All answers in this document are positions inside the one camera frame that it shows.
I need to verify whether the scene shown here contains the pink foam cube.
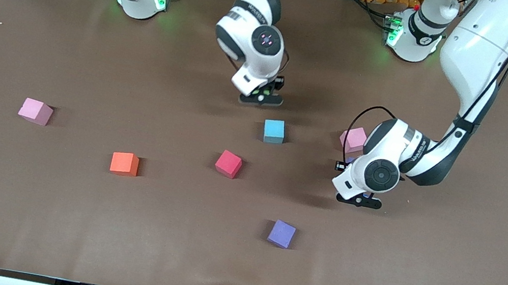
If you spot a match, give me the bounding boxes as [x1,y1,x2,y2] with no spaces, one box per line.
[16,96,56,128]
[337,124,370,157]

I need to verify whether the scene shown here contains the light blue foam cube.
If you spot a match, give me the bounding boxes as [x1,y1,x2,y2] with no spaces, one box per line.
[261,117,288,146]

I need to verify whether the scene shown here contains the red foam cube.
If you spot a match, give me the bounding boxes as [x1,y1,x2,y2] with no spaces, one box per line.
[213,148,245,181]

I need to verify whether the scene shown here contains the brown paper table cover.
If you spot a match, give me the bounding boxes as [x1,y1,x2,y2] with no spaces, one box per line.
[0,0,508,285]

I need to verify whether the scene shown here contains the orange foam cube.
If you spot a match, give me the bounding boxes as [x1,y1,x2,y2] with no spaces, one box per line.
[108,150,141,179]

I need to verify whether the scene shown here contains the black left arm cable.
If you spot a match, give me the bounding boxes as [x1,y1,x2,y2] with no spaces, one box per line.
[343,101,399,160]

